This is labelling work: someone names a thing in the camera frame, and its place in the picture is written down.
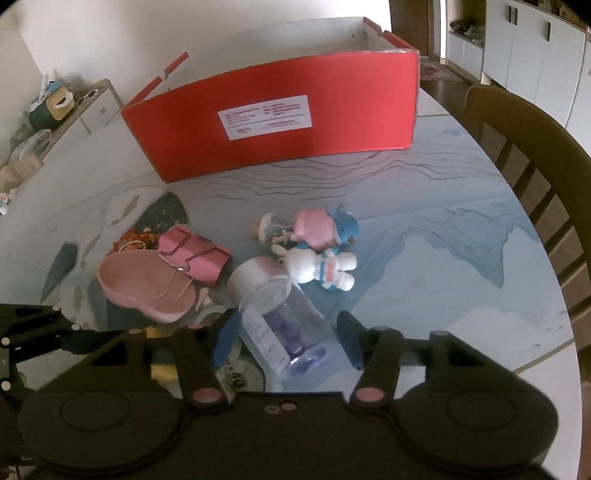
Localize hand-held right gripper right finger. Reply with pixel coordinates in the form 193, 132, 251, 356
337, 310, 492, 411

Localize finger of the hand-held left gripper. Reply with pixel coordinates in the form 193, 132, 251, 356
0, 303, 126, 361
0, 364, 37, 417

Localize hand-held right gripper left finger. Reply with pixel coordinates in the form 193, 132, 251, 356
90, 309, 241, 411

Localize clear bottle with white cap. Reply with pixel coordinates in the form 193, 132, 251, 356
225, 257, 334, 380

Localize yellow box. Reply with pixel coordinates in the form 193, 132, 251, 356
143, 325, 181, 385

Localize white rabbit plush toy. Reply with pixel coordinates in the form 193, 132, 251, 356
270, 244, 358, 291

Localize pink heart-shaped bowl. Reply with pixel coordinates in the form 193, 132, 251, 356
97, 249, 195, 324

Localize white cardboard box red edges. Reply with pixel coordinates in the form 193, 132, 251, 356
121, 17, 421, 184

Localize clear tape roll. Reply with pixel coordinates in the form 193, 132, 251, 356
194, 302, 232, 330

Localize white printed disc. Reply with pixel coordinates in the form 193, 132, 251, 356
215, 344, 269, 393

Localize pink binder clip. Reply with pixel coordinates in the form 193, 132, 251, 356
157, 224, 232, 289

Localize pink and blue toy figure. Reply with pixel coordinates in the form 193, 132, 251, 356
293, 203, 361, 251

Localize small doll figure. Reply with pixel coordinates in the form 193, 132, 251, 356
253, 213, 296, 247

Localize orange toy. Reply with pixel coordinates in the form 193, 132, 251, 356
111, 227, 160, 254

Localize brown paper bag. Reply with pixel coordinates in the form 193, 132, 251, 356
0, 154, 45, 193

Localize clear plastic bag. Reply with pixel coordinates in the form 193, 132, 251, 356
9, 129, 52, 163

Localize white sideboard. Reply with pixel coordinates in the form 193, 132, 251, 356
0, 78, 124, 197

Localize teal tissue box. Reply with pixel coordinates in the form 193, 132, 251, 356
27, 82, 75, 134

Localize wooden chair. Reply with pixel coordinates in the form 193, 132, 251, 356
463, 84, 591, 370

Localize patterned rug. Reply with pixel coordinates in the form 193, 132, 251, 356
418, 59, 468, 84

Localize low white cabinet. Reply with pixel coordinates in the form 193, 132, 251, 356
445, 32, 485, 83

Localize clutter on low cabinet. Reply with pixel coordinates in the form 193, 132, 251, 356
450, 17, 484, 38

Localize tall white cabinet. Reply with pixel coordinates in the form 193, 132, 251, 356
482, 0, 591, 153

